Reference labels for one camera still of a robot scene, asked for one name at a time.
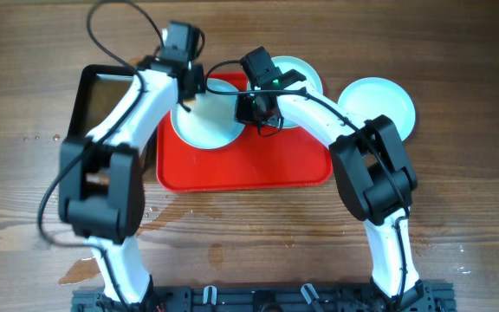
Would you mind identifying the light blue plate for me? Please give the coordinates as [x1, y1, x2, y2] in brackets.
[171, 92, 244, 150]
[338, 77, 416, 140]
[246, 55, 324, 129]

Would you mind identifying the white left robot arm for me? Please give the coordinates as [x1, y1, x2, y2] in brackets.
[57, 56, 204, 311]

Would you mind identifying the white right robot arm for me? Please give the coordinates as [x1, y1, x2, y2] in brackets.
[244, 69, 419, 311]

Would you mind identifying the red serving tray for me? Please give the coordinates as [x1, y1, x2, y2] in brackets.
[155, 71, 334, 194]

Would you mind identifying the black water tray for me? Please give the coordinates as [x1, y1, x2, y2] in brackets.
[64, 64, 133, 142]

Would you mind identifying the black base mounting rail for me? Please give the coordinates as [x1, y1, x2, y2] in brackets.
[70, 281, 457, 312]

